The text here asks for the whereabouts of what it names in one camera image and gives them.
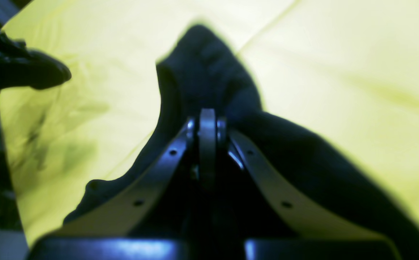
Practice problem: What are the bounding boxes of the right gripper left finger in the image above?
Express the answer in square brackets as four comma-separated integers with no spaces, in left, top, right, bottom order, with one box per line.
[52,120,196,237]

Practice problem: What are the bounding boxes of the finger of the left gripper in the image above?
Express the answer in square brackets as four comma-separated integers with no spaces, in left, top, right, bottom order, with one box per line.
[0,32,72,91]

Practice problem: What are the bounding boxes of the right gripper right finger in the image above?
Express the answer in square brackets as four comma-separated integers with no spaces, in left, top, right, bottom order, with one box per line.
[229,130,383,240]

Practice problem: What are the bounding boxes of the dark navy T-shirt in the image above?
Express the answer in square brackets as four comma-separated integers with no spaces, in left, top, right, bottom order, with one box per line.
[63,25,419,260]

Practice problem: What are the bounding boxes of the cream yellow table cloth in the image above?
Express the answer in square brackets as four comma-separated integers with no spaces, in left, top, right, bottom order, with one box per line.
[0,0,419,246]

